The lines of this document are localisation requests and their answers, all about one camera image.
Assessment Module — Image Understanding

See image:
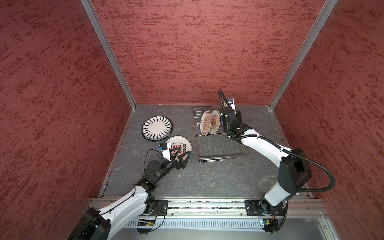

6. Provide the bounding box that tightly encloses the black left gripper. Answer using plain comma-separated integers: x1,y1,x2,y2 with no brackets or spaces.
154,146,191,183

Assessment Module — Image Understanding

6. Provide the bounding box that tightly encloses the white sunburst plate green rim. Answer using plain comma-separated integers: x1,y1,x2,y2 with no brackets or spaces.
210,110,221,135

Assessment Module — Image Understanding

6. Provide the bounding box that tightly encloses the white sunburst pattern plate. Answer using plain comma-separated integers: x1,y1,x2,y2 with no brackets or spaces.
200,111,212,136

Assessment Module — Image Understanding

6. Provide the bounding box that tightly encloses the white blue striped plate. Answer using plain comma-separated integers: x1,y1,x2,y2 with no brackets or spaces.
142,116,173,142

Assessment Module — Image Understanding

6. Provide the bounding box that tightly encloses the brown rimmed cream plate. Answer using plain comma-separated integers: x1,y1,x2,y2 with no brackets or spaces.
142,127,173,142

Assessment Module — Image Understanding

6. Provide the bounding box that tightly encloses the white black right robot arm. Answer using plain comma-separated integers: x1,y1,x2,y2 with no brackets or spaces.
221,107,312,216

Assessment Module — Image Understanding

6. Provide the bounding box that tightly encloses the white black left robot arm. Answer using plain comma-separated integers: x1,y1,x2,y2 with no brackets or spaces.
68,143,191,240

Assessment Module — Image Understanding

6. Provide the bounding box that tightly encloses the left small circuit board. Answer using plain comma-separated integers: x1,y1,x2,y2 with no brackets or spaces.
136,219,157,230

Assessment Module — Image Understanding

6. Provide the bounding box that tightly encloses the small circuit board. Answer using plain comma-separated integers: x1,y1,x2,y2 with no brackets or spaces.
263,219,279,233
136,219,157,230

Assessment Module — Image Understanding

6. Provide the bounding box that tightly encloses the right small circuit board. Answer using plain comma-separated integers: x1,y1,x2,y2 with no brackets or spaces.
263,219,279,233

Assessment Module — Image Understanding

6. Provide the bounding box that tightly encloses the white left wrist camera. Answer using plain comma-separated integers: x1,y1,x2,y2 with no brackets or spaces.
158,143,171,162

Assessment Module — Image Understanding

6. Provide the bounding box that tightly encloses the metal wire dish rack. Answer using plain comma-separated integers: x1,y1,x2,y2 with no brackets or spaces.
192,106,248,163

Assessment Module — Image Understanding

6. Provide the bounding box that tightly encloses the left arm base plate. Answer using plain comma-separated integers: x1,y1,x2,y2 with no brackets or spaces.
149,199,169,216

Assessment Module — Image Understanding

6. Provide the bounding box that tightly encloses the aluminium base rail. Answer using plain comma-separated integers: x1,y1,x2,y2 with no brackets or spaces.
89,198,339,240

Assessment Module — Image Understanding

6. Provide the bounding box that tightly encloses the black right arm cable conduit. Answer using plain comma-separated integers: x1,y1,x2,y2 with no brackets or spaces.
218,89,336,193

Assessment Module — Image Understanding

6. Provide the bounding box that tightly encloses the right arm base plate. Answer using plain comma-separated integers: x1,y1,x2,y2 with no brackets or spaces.
244,200,285,217

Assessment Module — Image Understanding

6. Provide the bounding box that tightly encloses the aluminium right corner post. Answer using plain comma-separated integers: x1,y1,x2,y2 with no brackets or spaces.
269,0,338,111

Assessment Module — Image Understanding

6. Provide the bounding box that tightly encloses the aluminium corner post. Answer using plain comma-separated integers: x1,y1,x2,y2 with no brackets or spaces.
269,0,338,111
81,0,137,110

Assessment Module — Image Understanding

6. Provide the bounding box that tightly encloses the aluminium left corner post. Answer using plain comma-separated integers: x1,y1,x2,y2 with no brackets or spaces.
81,0,137,110

